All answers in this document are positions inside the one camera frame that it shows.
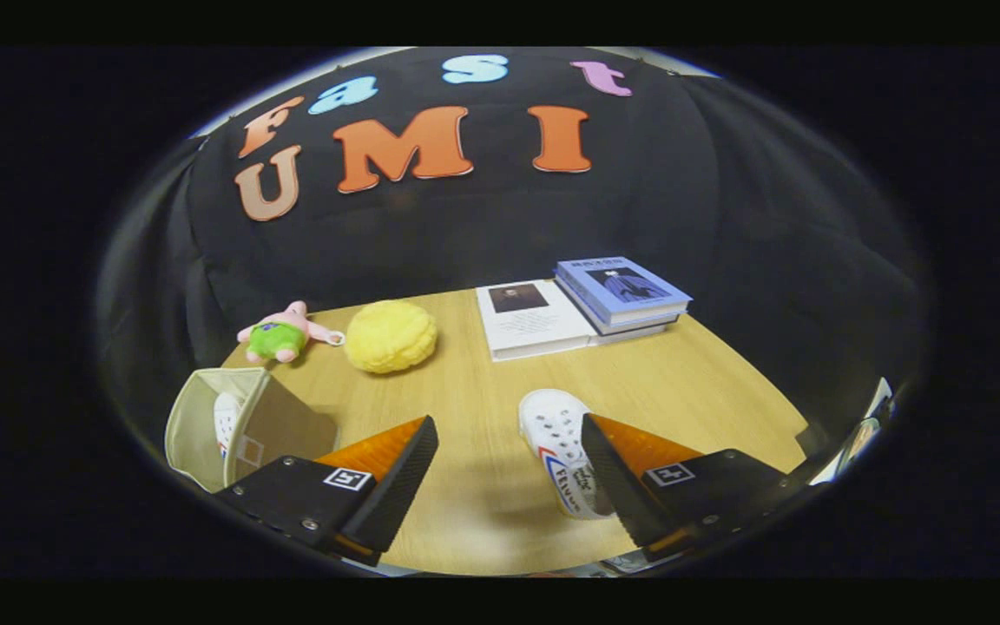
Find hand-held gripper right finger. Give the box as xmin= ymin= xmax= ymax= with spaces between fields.
xmin=581 ymin=412 xmax=813 ymax=563

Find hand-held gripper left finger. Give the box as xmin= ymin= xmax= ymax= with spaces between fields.
xmin=214 ymin=415 xmax=440 ymax=567

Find white canvas shoe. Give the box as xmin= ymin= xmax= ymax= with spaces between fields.
xmin=214 ymin=392 xmax=245 ymax=459
xmin=518 ymin=389 xmax=618 ymax=520

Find beige fabric storage box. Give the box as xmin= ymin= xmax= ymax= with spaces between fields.
xmin=165 ymin=366 xmax=340 ymax=496

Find yellow fuzzy plush toy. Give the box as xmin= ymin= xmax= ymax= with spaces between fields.
xmin=345 ymin=299 xmax=438 ymax=375

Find white book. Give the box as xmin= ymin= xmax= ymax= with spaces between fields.
xmin=476 ymin=279 xmax=670 ymax=362

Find pink and green plush toy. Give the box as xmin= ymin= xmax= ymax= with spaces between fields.
xmin=237 ymin=300 xmax=346 ymax=364

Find blue book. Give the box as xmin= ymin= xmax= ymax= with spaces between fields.
xmin=552 ymin=256 xmax=694 ymax=337

